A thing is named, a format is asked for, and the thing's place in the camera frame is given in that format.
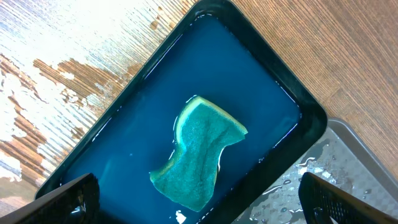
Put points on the dark brown serving tray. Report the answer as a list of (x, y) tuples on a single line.
[(341, 158)]

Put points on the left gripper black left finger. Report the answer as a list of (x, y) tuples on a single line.
[(78, 201)]

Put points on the green yellow sponge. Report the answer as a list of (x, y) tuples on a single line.
[(201, 132)]

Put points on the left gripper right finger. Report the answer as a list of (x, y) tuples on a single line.
[(322, 202)]

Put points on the blue rectangular water tray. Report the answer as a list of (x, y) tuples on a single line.
[(215, 53)]

